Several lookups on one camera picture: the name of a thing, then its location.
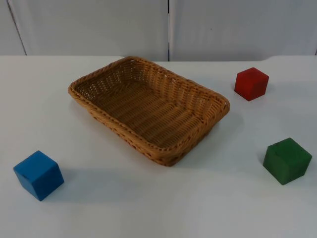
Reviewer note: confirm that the green cube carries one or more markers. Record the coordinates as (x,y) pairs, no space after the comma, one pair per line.
(286,161)

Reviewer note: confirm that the red cube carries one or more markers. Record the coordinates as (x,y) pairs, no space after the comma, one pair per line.
(251,83)

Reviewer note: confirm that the pale brown wicker basket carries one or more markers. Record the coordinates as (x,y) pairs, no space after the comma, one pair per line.
(148,109)

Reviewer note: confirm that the blue cube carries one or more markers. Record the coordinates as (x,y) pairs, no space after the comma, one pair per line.
(38,174)

